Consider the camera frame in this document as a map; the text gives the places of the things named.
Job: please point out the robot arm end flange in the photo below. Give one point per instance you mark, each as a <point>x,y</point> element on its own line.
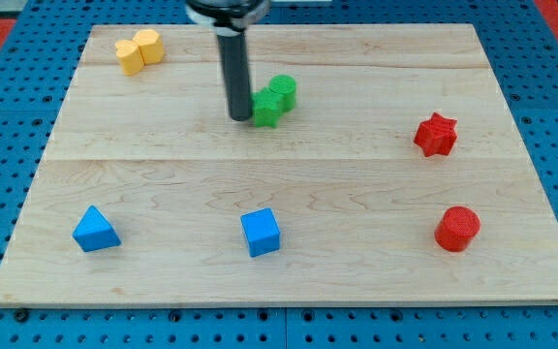
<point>231,15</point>

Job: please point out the green star block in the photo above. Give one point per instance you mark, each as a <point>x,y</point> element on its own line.
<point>268,108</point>

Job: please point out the red star block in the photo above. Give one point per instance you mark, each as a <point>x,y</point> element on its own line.
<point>436,135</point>

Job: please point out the blue cube block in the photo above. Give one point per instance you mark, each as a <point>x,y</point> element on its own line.
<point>261,232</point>

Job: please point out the green cylinder block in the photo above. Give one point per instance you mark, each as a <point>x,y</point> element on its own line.
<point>285,86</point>

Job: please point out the light wooden board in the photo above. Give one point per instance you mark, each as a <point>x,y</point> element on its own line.
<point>356,201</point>

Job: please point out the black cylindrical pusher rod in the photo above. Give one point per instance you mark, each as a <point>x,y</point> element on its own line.
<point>236,74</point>

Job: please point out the yellow hexagon block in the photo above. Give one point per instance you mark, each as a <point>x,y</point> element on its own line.
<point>151,46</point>

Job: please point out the red cylinder block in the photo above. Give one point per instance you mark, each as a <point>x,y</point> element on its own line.
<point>457,228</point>

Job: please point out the yellow heart block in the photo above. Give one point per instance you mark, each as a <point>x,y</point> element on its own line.
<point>129,57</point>

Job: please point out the blue triangle block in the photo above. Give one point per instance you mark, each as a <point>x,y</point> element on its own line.
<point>94,232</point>

